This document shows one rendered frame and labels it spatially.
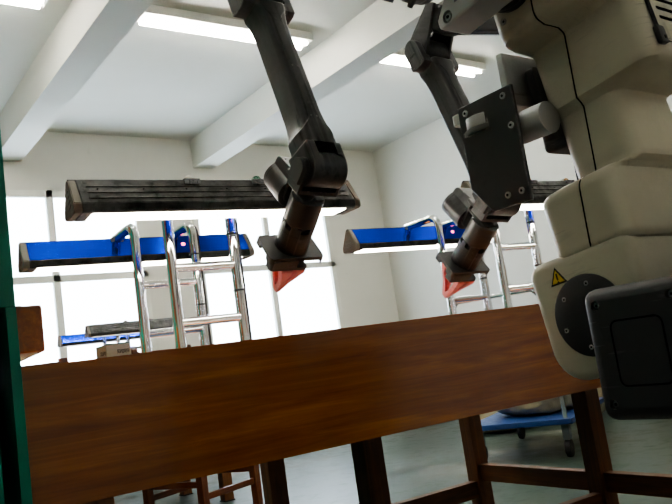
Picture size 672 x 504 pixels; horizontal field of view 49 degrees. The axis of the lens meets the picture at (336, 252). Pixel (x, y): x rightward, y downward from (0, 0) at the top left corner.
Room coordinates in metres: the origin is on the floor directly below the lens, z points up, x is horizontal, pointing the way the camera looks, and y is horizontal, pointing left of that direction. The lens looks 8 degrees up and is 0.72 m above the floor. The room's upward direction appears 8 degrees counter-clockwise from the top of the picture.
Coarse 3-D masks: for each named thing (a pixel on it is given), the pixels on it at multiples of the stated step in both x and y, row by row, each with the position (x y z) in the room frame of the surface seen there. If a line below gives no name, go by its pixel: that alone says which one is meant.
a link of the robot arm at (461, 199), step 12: (456, 192) 1.48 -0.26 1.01; (468, 192) 1.47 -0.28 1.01; (444, 204) 1.49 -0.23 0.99; (456, 204) 1.47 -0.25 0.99; (468, 204) 1.45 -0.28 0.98; (480, 204) 1.39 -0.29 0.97; (456, 216) 1.47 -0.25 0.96; (480, 216) 1.40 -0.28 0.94; (492, 216) 1.43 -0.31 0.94; (504, 216) 1.45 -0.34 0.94
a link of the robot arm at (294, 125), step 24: (240, 0) 1.20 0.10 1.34; (264, 0) 1.21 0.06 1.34; (288, 0) 1.26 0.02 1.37; (264, 24) 1.20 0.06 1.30; (288, 24) 1.27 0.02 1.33; (264, 48) 1.20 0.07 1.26; (288, 48) 1.19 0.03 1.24; (288, 72) 1.17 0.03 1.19; (288, 96) 1.16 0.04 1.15; (312, 96) 1.17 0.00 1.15; (288, 120) 1.17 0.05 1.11; (312, 120) 1.14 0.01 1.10; (288, 144) 1.16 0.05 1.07; (312, 144) 1.12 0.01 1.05; (336, 144) 1.15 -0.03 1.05; (312, 168) 1.11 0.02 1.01; (336, 168) 1.13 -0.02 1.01
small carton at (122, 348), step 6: (120, 342) 1.06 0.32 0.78; (126, 342) 1.06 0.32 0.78; (96, 348) 1.09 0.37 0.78; (102, 348) 1.07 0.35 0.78; (108, 348) 1.05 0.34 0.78; (114, 348) 1.05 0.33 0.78; (120, 348) 1.06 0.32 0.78; (126, 348) 1.06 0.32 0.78; (96, 354) 1.10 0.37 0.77; (102, 354) 1.07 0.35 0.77; (108, 354) 1.05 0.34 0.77; (114, 354) 1.05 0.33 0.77; (120, 354) 1.06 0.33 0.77; (126, 354) 1.06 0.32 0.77
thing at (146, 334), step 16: (128, 224) 1.80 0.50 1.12; (192, 224) 1.87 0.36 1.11; (112, 240) 1.90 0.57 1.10; (192, 240) 1.86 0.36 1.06; (192, 256) 1.86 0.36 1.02; (192, 272) 1.86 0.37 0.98; (144, 288) 1.78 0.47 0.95; (144, 304) 1.78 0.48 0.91; (144, 320) 1.78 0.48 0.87; (144, 336) 1.77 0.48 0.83; (160, 336) 1.80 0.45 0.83; (208, 336) 1.86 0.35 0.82; (144, 352) 1.78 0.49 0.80
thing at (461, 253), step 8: (464, 240) 1.47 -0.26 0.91; (456, 248) 1.49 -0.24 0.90; (464, 248) 1.47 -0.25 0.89; (472, 248) 1.46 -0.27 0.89; (440, 256) 1.50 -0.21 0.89; (448, 256) 1.51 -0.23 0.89; (456, 256) 1.49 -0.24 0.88; (464, 256) 1.47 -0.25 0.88; (472, 256) 1.47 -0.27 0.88; (480, 256) 1.48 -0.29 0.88; (448, 264) 1.49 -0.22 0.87; (456, 264) 1.49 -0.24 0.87; (464, 264) 1.48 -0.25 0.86; (472, 264) 1.48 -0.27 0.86; (480, 264) 1.53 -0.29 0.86; (448, 272) 1.48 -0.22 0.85; (456, 272) 1.47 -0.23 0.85; (464, 272) 1.48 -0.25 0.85; (472, 272) 1.50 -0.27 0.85; (480, 272) 1.51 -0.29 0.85; (488, 272) 1.53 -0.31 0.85
